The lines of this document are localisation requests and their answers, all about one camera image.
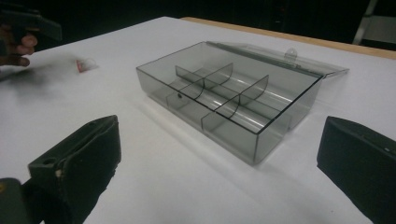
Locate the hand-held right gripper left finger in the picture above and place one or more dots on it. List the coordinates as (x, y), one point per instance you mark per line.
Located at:
(84, 155)

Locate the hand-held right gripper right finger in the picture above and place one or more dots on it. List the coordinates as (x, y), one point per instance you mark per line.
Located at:
(361, 165)

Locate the small red white packet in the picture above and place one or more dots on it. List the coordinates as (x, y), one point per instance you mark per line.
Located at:
(84, 65)

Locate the clear grey compartment box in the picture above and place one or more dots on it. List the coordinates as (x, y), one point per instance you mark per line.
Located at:
(236, 96)

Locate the metal stand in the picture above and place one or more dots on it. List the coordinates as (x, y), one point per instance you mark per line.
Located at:
(372, 25)

